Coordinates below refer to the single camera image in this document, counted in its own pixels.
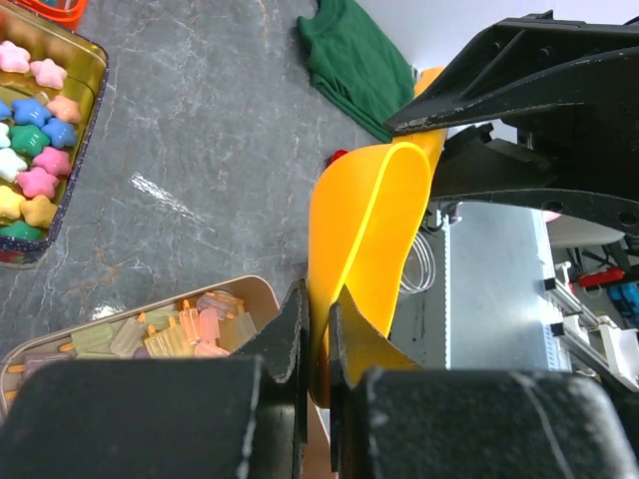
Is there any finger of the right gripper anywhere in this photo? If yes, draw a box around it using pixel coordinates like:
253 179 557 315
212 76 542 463
384 11 638 135
431 139 638 236

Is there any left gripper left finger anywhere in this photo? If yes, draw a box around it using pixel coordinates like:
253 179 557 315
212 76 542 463
1 280 309 478

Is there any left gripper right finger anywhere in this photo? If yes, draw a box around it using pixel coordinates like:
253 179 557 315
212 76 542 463
329 289 638 478

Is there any brown tin of popsicle candies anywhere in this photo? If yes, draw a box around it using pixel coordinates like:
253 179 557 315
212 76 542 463
1 275 279 417

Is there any yellow plastic scoop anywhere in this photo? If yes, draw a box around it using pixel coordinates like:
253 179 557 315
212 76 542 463
307 66 448 408

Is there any clear glass jar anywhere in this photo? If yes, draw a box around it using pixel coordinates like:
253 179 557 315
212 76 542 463
399 231 436 295

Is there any red jar lid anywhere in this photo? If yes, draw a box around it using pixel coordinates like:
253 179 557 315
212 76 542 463
326 149 348 167

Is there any tin of colourful star candies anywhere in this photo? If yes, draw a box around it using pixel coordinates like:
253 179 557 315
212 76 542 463
1 1 108 268

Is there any orange box of candies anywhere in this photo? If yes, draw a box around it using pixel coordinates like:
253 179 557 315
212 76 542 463
15 0 88 31

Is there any green cloth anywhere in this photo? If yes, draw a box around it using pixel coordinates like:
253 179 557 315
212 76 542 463
297 1 414 143

